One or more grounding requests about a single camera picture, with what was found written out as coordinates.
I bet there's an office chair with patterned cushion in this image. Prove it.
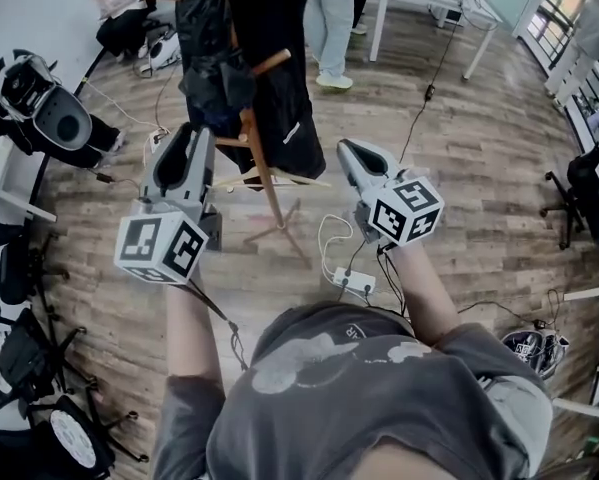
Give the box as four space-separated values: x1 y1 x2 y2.
0 395 150 480

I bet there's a black jacket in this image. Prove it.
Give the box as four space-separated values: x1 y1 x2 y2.
223 0 327 182

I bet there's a grey wearable backpack rig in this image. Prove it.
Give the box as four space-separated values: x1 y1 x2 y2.
0 52 94 150

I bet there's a white framed glass window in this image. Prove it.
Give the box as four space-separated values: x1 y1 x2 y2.
526 0 593 69

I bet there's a person's left forearm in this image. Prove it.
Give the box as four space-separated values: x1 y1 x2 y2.
164 267 225 384

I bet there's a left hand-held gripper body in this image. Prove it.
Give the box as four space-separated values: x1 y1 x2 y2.
113 195 225 287

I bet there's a brown wooden coat rack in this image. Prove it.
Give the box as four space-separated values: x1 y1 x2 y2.
143 0 313 269

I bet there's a white power cable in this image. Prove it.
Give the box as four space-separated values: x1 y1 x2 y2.
317 213 355 280

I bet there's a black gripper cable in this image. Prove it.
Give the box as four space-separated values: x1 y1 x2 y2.
376 244 411 319

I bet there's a person's right forearm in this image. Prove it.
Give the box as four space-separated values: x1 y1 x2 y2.
388 240 463 354

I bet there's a black office chair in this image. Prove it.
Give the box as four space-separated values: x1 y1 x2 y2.
0 307 100 419
0 202 71 310
538 127 599 252

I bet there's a person's grey t-shirt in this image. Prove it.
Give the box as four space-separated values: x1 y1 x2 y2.
151 301 555 480

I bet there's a black floor cable with adapter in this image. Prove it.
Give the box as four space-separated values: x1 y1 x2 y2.
397 0 475 165

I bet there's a small white desk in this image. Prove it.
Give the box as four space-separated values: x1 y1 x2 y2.
0 132 59 224

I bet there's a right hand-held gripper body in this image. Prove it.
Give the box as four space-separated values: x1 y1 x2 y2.
353 167 446 248

